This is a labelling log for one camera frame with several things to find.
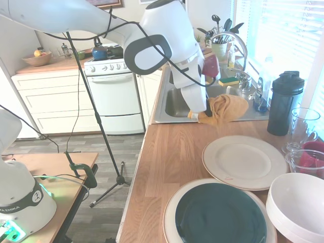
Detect green clamp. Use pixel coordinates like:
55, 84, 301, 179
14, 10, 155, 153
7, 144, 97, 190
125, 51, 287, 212
63, 150, 98, 188

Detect tall clear glass mug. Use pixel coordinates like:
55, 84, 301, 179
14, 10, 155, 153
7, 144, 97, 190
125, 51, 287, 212
281, 107, 321, 155

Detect yellow towel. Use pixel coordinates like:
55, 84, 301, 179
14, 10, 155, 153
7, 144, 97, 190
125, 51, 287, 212
187, 93, 250, 127

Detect black turner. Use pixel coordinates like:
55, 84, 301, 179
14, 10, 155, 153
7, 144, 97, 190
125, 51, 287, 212
231, 22, 245, 34

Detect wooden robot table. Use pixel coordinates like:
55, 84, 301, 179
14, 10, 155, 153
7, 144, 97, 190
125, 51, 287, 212
0, 151, 99, 243

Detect white bowl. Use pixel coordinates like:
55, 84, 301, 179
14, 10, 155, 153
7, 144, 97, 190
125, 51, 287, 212
265, 173, 324, 243

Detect stainless steel double sink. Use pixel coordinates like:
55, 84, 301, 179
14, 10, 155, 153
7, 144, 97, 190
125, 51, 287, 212
151, 63, 270, 125

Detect black frying pan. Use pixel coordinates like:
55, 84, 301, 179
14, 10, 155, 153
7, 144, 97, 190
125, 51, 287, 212
107, 45, 126, 58

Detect thin black hanging cable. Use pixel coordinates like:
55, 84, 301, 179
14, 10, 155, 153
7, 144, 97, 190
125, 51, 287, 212
66, 68, 83, 153

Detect leafy dark plant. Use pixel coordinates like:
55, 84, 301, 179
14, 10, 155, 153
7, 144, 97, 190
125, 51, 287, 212
204, 30, 213, 48

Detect white drawer cabinet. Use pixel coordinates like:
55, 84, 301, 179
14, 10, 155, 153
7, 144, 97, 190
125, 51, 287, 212
11, 68, 102, 135

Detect white plate with tan rim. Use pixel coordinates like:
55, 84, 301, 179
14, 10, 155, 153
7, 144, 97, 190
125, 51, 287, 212
201, 135, 289, 191

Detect blue kettle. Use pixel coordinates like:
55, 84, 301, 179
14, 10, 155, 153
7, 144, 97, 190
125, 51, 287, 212
91, 43, 109, 61

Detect red mug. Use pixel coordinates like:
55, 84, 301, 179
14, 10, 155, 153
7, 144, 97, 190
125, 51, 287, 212
299, 141, 324, 169

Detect glass french press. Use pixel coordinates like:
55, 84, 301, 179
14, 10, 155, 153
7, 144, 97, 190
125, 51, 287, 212
60, 43, 73, 58

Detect black shaker bottle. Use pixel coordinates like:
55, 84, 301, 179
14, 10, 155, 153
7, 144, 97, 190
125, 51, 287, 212
267, 70, 305, 137

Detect chrome faucet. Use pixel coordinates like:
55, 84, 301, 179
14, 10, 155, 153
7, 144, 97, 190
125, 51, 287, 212
211, 32, 253, 93

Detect yellow green sponge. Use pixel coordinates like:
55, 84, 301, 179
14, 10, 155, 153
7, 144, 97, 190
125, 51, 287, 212
218, 77, 240, 88

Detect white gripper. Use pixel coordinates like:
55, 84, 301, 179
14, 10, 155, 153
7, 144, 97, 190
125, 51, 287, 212
180, 84, 216, 118

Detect dark green plate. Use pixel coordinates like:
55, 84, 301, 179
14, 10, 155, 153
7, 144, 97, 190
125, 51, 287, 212
174, 182, 268, 243
163, 178, 278, 243

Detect clear yellow soap bottle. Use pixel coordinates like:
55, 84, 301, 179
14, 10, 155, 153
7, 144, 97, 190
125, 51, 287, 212
227, 42, 236, 69

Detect black slotted spoon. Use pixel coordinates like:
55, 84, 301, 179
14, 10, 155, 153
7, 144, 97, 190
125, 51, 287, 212
212, 14, 221, 35

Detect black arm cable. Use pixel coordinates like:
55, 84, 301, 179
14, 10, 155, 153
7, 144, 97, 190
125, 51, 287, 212
45, 6, 218, 88

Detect wooden fruit bowl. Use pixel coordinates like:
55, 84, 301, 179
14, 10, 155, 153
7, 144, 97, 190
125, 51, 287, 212
22, 51, 53, 67

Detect white cable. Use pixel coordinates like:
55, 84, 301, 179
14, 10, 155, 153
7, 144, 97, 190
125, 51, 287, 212
32, 174, 91, 195

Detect black trailing cable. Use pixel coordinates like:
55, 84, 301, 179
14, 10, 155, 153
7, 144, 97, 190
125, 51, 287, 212
0, 104, 60, 154

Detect white door cabinet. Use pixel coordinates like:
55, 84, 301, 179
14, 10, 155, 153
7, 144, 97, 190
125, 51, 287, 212
136, 70, 163, 127

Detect framed picture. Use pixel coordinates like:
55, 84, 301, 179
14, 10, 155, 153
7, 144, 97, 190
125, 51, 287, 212
87, 0, 125, 8

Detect green utensil crock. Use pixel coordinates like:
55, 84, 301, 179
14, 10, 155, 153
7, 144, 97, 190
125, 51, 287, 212
211, 42, 228, 62

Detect white window blinds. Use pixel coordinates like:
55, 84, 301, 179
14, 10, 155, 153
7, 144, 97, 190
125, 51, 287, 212
234, 0, 324, 119

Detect black spatula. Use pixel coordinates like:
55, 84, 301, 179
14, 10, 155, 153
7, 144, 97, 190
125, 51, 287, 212
223, 18, 233, 35

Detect clear plastic cup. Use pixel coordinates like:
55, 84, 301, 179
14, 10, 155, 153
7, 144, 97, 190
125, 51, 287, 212
285, 148, 324, 182

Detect white stove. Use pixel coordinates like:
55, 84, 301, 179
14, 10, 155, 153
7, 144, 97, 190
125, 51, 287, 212
84, 57, 145, 135

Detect maroon grey wrist camera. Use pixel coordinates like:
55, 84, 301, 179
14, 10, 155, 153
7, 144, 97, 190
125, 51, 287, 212
201, 55, 221, 79

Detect black tripod stand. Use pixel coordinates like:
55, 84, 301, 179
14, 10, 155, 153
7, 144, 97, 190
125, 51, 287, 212
65, 31, 132, 209

